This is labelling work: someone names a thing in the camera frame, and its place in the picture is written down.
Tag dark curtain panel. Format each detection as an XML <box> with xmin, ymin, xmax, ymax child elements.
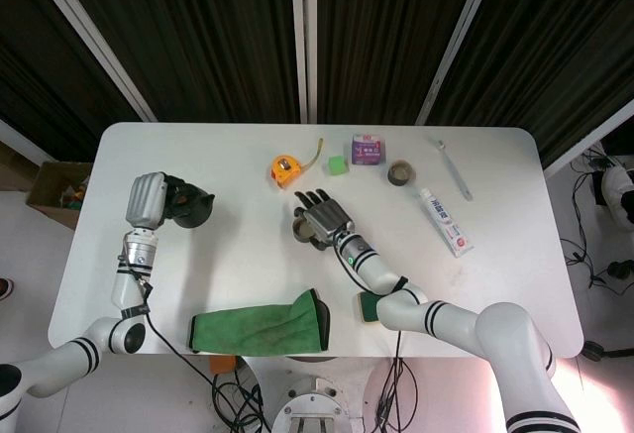
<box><xmin>315</xmin><ymin>0</ymin><xmax>489</xmax><ymax>126</ymax></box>
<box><xmin>0</xmin><ymin>0</ymin><xmax>145</xmax><ymax>162</ymax></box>
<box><xmin>49</xmin><ymin>0</ymin><xmax>303</xmax><ymax>125</ymax></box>
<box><xmin>428</xmin><ymin>0</ymin><xmax>634</xmax><ymax>166</ymax></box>

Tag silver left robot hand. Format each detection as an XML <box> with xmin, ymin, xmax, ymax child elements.
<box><xmin>123</xmin><ymin>170</ymin><xmax>189</xmax><ymax>231</ymax></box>

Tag brown cardboard box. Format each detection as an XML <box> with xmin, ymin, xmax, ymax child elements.
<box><xmin>25</xmin><ymin>161</ymin><xmax>94</xmax><ymax>232</ymax></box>

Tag green cube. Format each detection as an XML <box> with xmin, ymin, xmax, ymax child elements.
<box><xmin>326</xmin><ymin>155</ymin><xmax>351</xmax><ymax>177</ymax></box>

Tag black floor cables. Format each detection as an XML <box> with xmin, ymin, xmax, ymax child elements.
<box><xmin>569</xmin><ymin>150</ymin><xmax>634</xmax><ymax>295</ymax></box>

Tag black hanging cables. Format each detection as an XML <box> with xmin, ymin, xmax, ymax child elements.
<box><xmin>374</xmin><ymin>357</ymin><xmax>421</xmax><ymax>433</ymax></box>

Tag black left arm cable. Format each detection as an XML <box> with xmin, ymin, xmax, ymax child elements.
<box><xmin>138</xmin><ymin>278</ymin><xmax>222</xmax><ymax>394</ymax></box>

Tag green and yellow sponge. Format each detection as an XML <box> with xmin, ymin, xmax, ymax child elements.
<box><xmin>357</xmin><ymin>291</ymin><xmax>383</xmax><ymax>326</ymax></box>

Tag white toothpaste tube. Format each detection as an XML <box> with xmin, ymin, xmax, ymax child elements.
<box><xmin>418</xmin><ymin>186</ymin><xmax>472</xmax><ymax>259</ymax></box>

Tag black cable bundle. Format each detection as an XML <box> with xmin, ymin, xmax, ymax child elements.
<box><xmin>211</xmin><ymin>368</ymin><xmax>272</xmax><ymax>433</ymax></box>

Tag grey toothbrush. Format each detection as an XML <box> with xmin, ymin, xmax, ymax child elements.
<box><xmin>429</xmin><ymin>136</ymin><xmax>475</xmax><ymax>202</ymax></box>

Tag purple cardboard box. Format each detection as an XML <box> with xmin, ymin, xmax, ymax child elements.
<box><xmin>351</xmin><ymin>134</ymin><xmax>386</xmax><ymax>166</ymax></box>

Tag green microfibre cloth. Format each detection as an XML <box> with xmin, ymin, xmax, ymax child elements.
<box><xmin>189</xmin><ymin>287</ymin><xmax>332</xmax><ymax>357</ymax></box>

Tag orange object under table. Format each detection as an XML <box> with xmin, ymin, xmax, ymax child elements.
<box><xmin>208</xmin><ymin>355</ymin><xmax>238</xmax><ymax>375</ymax></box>

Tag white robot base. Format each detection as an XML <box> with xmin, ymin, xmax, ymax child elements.
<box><xmin>270</xmin><ymin>376</ymin><xmax>354</xmax><ymax>433</ymax></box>

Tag orange tape measure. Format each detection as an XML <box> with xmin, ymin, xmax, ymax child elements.
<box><xmin>269</xmin><ymin>138</ymin><xmax>324</xmax><ymax>190</ymax></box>

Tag black teapot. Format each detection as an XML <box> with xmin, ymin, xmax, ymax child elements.
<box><xmin>165</xmin><ymin>174</ymin><xmax>216</xmax><ymax>230</ymax></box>

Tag dark ceramic tea cup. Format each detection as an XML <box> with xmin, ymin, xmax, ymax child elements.
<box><xmin>291</xmin><ymin>217</ymin><xmax>323</xmax><ymax>247</ymax></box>
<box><xmin>386</xmin><ymin>159</ymin><xmax>417</xmax><ymax>188</ymax></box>

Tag white rounded device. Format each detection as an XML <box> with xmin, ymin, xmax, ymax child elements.
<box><xmin>598</xmin><ymin>164</ymin><xmax>634</xmax><ymax>229</ymax></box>

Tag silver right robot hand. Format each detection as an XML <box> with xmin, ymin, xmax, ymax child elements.
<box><xmin>292</xmin><ymin>187</ymin><xmax>357</xmax><ymax>249</ymax></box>

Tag white metal frame post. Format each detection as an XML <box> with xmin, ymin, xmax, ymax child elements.
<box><xmin>414</xmin><ymin>0</ymin><xmax>504</xmax><ymax>126</ymax></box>
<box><xmin>289</xmin><ymin>0</ymin><xmax>318</xmax><ymax>125</ymax></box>
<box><xmin>542</xmin><ymin>103</ymin><xmax>634</xmax><ymax>179</ymax></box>
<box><xmin>0</xmin><ymin>118</ymin><xmax>49</xmax><ymax>169</ymax></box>
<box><xmin>22</xmin><ymin>0</ymin><xmax>159</xmax><ymax>123</ymax></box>

